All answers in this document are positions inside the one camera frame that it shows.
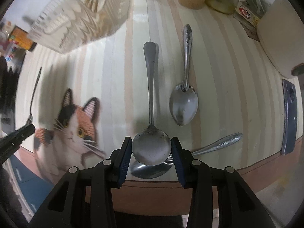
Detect large round steel spoon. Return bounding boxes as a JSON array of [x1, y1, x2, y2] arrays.
[[132, 41, 172, 166]]

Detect white rounded appliance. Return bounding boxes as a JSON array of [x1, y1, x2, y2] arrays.
[[257, 0, 303, 79]]

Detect red white packet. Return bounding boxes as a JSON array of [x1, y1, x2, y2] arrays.
[[236, 4, 260, 27]]

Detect oval steel spoon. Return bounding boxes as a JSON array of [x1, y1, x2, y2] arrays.
[[169, 24, 198, 126]]

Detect clear plastic utensil rack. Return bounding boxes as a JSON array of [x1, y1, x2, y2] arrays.
[[28, 0, 129, 54]]

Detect striped cat placemat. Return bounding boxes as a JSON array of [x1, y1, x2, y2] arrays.
[[14, 0, 301, 210]]

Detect blue smartphone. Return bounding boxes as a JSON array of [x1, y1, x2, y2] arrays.
[[281, 79, 297, 155]]

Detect orange box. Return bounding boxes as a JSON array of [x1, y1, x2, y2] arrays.
[[8, 26, 37, 51]]

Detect steel spoon lying sideways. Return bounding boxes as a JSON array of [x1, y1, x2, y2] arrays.
[[130, 132, 243, 179]]

